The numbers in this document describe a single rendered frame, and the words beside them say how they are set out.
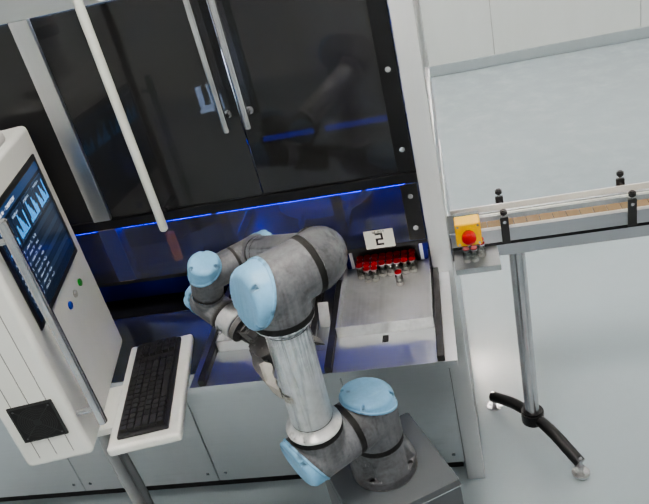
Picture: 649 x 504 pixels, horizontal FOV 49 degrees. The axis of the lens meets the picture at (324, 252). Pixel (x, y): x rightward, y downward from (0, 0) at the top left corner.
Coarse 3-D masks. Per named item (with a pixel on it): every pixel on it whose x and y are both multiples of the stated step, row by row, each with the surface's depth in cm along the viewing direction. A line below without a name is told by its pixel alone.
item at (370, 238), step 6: (390, 228) 201; (366, 234) 203; (372, 234) 203; (384, 234) 203; (390, 234) 202; (366, 240) 204; (372, 240) 204; (378, 240) 204; (384, 240) 204; (390, 240) 203; (366, 246) 205; (372, 246) 205; (378, 246) 205; (384, 246) 205; (390, 246) 205
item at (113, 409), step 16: (192, 336) 222; (128, 368) 214; (128, 384) 207; (176, 384) 202; (112, 400) 203; (176, 400) 196; (112, 416) 197; (176, 416) 190; (112, 432) 190; (160, 432) 186; (176, 432) 184; (112, 448) 185; (128, 448) 185; (144, 448) 185
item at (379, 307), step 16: (352, 272) 218; (416, 272) 210; (352, 288) 210; (368, 288) 208; (384, 288) 206; (400, 288) 204; (416, 288) 203; (352, 304) 203; (368, 304) 201; (384, 304) 199; (400, 304) 198; (416, 304) 196; (432, 304) 190; (336, 320) 192; (352, 320) 196; (368, 320) 195; (384, 320) 193; (400, 320) 186; (416, 320) 185; (432, 320) 185; (352, 336) 190
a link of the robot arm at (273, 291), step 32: (256, 256) 123; (288, 256) 122; (256, 288) 119; (288, 288) 121; (320, 288) 125; (256, 320) 121; (288, 320) 123; (288, 352) 129; (288, 384) 133; (320, 384) 136; (320, 416) 138; (288, 448) 142; (320, 448) 140; (352, 448) 145; (320, 480) 142
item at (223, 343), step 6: (312, 300) 203; (222, 336) 201; (216, 342) 196; (222, 342) 196; (228, 342) 195; (234, 342) 195; (240, 342) 195; (222, 348) 197; (228, 348) 197; (234, 348) 196; (240, 348) 196; (246, 348) 196
